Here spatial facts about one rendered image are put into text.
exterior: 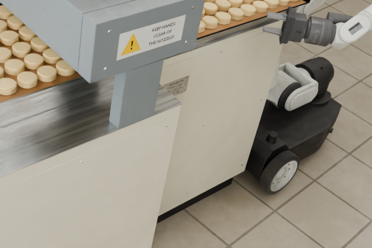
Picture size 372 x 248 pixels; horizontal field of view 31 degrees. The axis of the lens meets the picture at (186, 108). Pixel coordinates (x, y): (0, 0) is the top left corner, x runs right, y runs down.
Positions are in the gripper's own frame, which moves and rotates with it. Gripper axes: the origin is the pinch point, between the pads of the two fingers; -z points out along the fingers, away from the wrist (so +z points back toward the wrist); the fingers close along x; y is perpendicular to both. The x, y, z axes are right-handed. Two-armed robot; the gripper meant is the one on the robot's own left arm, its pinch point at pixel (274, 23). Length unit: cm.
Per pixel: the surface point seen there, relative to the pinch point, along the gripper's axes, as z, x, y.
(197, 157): -14, -59, 3
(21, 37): -72, 0, 34
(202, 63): -20.2, -14.2, 8.9
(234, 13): -13.1, 1.3, 0.7
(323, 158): 49, -91, -49
